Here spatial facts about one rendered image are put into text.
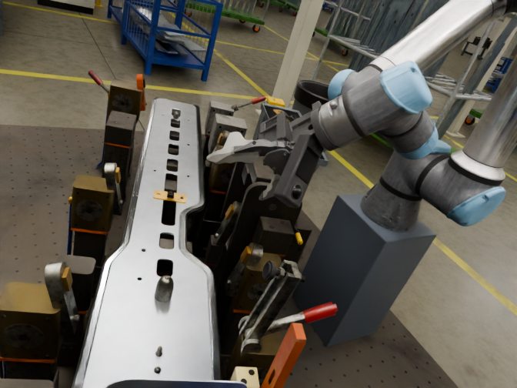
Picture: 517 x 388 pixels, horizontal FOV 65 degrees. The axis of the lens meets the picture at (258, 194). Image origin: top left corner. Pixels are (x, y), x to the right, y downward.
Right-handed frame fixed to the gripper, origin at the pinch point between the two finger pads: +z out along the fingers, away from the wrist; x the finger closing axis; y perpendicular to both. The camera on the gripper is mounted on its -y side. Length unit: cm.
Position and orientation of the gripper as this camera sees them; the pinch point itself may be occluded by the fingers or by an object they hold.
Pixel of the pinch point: (233, 184)
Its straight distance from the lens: 74.0
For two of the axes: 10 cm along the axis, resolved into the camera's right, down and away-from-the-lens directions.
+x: -6.1, -4.7, -6.4
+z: -7.9, 3.6, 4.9
